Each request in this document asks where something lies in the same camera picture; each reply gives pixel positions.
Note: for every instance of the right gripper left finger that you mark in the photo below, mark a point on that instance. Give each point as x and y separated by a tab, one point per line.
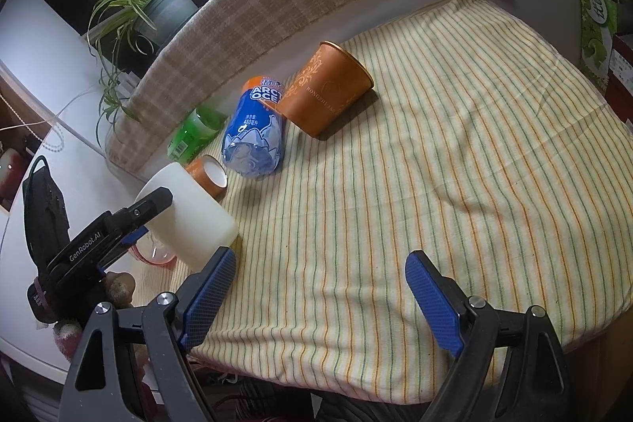
103	382

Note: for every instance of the blue label water bottle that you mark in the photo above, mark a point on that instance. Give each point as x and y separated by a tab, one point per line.
252	145

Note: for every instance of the green plastic bottle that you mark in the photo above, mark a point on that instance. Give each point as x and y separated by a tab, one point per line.
197	131

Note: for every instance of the grey green flower pot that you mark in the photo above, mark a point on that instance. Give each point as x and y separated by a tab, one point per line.
165	19

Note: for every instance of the small copper metal cup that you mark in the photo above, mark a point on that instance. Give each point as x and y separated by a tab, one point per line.
209	173

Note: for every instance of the white ceramic cup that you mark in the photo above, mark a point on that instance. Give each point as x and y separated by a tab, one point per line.
195	224

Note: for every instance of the large copper metal cup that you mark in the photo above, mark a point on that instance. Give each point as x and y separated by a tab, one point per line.
327	85

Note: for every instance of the green printed box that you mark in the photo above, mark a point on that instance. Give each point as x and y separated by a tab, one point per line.
598	24

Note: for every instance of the red white ornament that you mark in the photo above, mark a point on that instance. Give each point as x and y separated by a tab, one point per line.
12	169

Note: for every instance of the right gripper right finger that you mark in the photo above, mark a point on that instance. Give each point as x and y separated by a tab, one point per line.
508	366

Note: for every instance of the spider plant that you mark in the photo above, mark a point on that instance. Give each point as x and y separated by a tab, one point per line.
110	30

